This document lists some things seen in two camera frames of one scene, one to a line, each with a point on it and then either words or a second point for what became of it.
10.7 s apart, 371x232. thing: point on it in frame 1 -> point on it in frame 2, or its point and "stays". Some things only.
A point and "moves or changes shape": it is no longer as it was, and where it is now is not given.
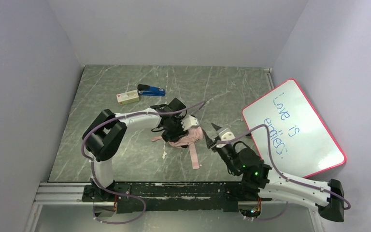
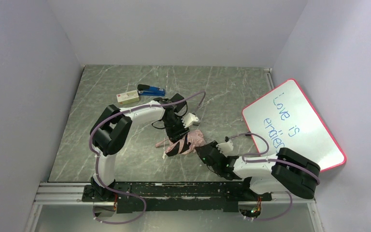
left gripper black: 172,133 stays
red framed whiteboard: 302,144 stays
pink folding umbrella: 194,135 moves or changes shape
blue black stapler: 146,90 stays
